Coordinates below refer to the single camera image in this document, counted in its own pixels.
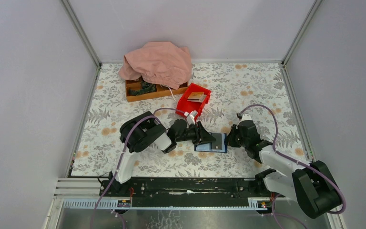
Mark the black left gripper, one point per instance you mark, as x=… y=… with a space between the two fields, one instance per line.
x=201 y=135

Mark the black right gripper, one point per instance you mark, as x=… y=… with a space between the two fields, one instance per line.
x=230 y=137

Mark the navy blue card holder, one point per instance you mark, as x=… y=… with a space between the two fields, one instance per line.
x=207 y=147

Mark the grey card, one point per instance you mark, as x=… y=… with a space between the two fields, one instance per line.
x=218 y=144

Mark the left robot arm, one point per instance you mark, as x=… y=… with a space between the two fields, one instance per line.
x=146 y=129

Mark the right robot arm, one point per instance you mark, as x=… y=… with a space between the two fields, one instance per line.
x=311 y=185

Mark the red plastic bin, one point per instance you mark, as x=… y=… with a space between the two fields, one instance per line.
x=186 y=104

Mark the wooden tray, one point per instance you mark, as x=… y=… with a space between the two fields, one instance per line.
x=162 y=91

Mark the pink cloth garment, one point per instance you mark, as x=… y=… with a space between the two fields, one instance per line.
x=160 y=63

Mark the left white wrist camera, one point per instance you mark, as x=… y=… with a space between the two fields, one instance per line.
x=190 y=117

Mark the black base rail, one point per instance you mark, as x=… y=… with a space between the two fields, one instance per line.
x=185 y=192

